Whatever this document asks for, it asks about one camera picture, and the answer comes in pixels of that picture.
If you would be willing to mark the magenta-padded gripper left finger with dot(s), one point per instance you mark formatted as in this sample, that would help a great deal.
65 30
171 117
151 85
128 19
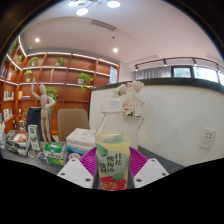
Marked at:
75 173

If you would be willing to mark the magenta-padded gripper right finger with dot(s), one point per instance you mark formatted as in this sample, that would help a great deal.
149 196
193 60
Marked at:
151 173

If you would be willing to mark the yellow drink bottle white cap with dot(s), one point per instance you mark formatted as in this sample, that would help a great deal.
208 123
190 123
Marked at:
112 143

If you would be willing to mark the green white box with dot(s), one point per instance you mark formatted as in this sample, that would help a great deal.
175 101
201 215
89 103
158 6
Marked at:
55 154

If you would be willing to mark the white book stack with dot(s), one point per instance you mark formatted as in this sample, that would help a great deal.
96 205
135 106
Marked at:
81 138

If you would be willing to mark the white ceramic vase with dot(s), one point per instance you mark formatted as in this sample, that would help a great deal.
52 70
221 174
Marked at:
135 133

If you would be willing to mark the tan upholstered chair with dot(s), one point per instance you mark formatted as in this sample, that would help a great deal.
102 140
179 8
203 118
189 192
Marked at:
71 121

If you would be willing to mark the tall green white carton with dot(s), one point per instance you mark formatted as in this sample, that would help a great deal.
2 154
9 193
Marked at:
34 136

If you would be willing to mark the dark book stack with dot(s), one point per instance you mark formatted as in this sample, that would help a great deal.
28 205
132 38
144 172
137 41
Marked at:
18 141

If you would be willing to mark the dark office chair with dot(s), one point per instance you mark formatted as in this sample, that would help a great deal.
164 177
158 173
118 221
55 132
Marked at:
33 118

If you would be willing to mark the wooden artist mannequin figure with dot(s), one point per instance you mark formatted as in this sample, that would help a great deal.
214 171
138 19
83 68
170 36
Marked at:
44 110

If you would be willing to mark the pink white flower bouquet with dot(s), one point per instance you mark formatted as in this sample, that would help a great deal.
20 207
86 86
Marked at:
128 98

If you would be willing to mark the wooden shelf unit with books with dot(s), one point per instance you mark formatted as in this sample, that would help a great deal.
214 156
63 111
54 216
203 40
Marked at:
66 93

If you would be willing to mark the colourful book stack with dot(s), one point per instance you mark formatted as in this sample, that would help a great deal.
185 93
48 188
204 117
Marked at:
2 135

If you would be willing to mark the grey curtain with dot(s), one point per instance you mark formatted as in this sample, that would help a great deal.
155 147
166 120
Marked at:
153 72

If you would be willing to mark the dark framed window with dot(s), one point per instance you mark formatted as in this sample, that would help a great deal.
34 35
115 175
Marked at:
203 73

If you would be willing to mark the recessed round ceiling light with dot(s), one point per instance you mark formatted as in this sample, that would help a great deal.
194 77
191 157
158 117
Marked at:
37 40
115 50

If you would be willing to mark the ceiling air vent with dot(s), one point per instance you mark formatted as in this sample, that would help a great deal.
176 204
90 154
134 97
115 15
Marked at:
103 25

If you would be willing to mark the branched ceiling lamp round bulbs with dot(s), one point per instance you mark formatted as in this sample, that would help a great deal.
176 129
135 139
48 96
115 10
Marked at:
81 11

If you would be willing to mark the white wall socket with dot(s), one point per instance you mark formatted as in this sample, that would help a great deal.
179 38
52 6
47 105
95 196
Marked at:
207 138

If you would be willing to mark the white wall notice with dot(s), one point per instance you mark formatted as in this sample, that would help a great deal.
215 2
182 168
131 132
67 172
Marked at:
113 75

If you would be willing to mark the black track light rail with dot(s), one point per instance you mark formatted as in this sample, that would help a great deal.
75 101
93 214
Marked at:
176 60

